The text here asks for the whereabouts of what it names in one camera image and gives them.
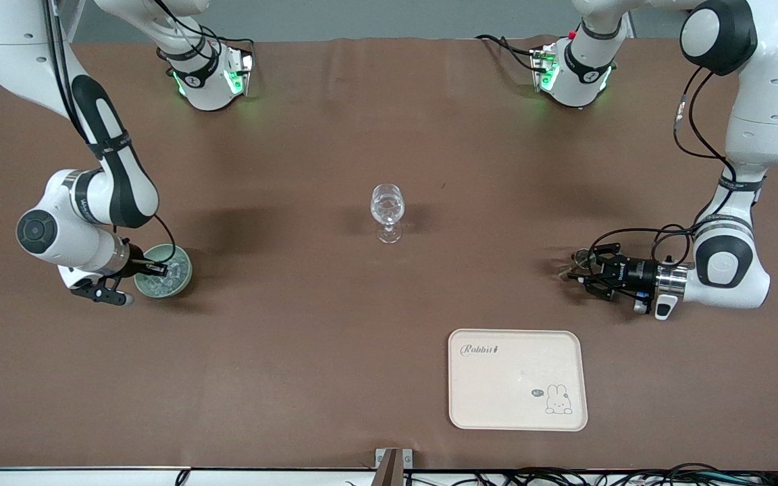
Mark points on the grey metal camera bracket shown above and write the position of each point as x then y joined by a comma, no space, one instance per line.
392,466

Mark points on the steel double jigger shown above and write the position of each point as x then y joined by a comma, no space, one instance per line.
581,258

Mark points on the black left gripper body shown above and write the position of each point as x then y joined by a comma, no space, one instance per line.
634,273

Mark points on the pale green ceramic bowl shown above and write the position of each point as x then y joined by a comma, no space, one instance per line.
183,260

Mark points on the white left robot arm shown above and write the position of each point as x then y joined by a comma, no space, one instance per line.
767,101

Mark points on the clear ice cubes pile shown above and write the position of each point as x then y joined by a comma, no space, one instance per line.
159,285

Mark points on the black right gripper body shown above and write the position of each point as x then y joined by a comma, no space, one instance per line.
136,264

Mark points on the clear stemmed wine glass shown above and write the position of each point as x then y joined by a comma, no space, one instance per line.
387,206

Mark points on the white rabbit print tray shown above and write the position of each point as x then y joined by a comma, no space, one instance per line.
517,381

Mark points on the brown table cover cloth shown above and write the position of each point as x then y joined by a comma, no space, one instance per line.
362,351

